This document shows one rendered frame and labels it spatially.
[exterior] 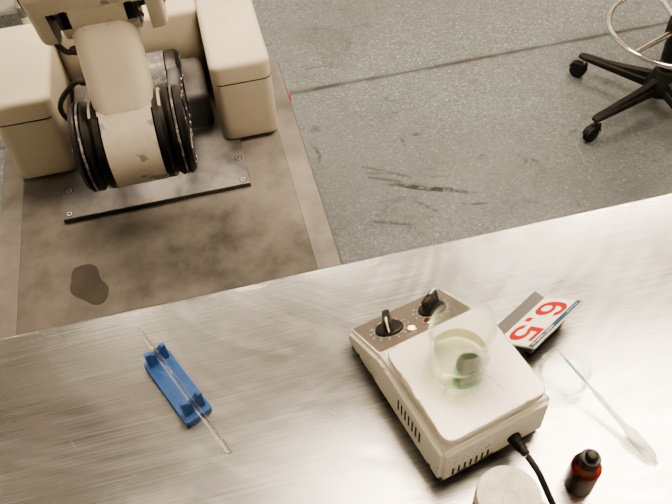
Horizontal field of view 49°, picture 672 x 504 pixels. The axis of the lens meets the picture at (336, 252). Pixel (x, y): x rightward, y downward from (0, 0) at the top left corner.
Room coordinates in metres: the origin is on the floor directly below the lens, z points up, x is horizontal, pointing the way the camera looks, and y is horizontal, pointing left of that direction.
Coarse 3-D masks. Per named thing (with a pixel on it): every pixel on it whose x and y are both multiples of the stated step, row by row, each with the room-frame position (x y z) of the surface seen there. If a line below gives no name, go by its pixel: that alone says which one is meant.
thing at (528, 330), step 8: (544, 304) 0.51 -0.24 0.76; (552, 304) 0.50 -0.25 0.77; (560, 304) 0.49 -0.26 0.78; (568, 304) 0.49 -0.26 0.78; (536, 312) 0.49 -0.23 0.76; (544, 312) 0.49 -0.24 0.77; (552, 312) 0.48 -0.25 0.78; (560, 312) 0.48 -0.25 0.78; (528, 320) 0.48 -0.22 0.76; (536, 320) 0.48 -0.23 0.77; (544, 320) 0.47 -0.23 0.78; (552, 320) 0.47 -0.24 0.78; (520, 328) 0.47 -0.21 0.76; (528, 328) 0.47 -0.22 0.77; (536, 328) 0.46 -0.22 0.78; (544, 328) 0.46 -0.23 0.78; (512, 336) 0.46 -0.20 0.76; (520, 336) 0.46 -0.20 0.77; (528, 336) 0.45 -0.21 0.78; (536, 336) 0.45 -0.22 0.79
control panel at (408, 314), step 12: (420, 300) 0.51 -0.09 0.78; (396, 312) 0.49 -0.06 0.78; (408, 312) 0.49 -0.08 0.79; (372, 324) 0.48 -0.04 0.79; (408, 324) 0.46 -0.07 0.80; (420, 324) 0.46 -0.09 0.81; (372, 336) 0.45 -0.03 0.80; (396, 336) 0.44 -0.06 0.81; (408, 336) 0.44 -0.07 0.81; (384, 348) 0.43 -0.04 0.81
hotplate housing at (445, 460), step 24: (360, 336) 0.46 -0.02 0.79; (384, 360) 0.41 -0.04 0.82; (384, 384) 0.40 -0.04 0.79; (408, 408) 0.35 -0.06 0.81; (528, 408) 0.34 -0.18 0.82; (408, 432) 0.35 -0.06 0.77; (432, 432) 0.32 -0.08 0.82; (480, 432) 0.32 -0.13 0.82; (504, 432) 0.33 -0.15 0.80; (528, 432) 0.34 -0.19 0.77; (432, 456) 0.31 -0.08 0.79; (456, 456) 0.30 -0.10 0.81; (480, 456) 0.32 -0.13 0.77
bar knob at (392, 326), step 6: (384, 312) 0.48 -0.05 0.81; (384, 318) 0.46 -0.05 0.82; (390, 318) 0.47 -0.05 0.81; (384, 324) 0.46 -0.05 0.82; (390, 324) 0.46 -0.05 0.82; (396, 324) 0.46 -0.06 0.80; (402, 324) 0.46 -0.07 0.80; (378, 330) 0.46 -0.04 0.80; (384, 330) 0.46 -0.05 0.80; (390, 330) 0.45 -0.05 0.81; (396, 330) 0.45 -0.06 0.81; (384, 336) 0.45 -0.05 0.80
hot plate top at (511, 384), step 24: (504, 336) 0.42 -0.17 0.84; (408, 360) 0.40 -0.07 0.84; (504, 360) 0.39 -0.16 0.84; (408, 384) 0.37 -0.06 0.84; (432, 384) 0.37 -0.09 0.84; (504, 384) 0.36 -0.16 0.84; (528, 384) 0.36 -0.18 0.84; (432, 408) 0.34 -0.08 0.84; (456, 408) 0.34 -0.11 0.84; (480, 408) 0.34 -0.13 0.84; (504, 408) 0.33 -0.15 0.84; (456, 432) 0.31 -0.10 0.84
